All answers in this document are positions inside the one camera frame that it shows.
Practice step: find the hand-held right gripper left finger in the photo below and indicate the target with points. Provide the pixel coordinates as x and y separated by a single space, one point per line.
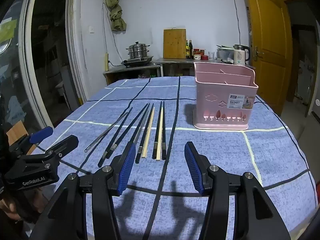
126 166

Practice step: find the yellow wooden door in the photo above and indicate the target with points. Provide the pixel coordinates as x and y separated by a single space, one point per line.
270 30

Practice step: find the blue checked blanket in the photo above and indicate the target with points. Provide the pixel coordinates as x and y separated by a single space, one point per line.
225 155

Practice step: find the clear glass cup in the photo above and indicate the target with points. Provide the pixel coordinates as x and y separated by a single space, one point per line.
211 56

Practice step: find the black induction cooker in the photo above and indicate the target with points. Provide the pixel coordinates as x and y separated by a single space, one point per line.
136 62

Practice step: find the green hanging cloth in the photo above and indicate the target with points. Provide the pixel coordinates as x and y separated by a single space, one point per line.
116 12

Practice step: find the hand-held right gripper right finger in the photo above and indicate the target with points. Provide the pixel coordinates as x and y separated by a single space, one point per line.
193 167

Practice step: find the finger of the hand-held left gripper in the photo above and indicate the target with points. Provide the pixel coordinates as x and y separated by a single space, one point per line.
41 133
62 146

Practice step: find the white jar with red lid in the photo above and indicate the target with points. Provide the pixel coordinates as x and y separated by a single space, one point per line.
197 56

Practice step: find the silver metal chopstick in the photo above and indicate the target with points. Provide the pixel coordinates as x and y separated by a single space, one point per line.
140 127
110 128

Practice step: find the pink plastic utensil basket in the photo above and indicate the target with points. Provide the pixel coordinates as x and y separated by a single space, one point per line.
215 90

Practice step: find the steel steamer pot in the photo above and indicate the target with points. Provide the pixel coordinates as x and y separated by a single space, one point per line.
137 51

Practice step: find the person's left hand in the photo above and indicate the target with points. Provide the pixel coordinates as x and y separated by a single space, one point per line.
8 207

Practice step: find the dark glass sauce bottle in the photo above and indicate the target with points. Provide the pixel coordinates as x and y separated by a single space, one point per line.
187 51
191 51

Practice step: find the wooden cutting board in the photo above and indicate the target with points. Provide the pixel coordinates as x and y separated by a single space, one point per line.
175 43

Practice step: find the steel counter table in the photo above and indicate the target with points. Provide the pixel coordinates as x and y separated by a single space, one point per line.
175 60

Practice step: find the grey plastic bin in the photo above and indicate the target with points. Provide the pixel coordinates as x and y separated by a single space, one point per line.
222 55

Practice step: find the white wall switch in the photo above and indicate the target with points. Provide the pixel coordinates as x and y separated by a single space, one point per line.
92 29

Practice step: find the white electric kettle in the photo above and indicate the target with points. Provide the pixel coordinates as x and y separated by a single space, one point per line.
240 55

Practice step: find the low steel stove table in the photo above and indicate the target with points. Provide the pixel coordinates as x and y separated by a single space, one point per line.
120 71

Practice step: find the beige wooden chopstick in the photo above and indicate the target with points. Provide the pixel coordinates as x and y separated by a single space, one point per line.
147 140
160 137

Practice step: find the red tin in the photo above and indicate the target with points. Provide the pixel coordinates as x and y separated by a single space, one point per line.
205 57

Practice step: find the beige power strip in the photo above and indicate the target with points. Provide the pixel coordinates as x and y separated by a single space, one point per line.
106 62

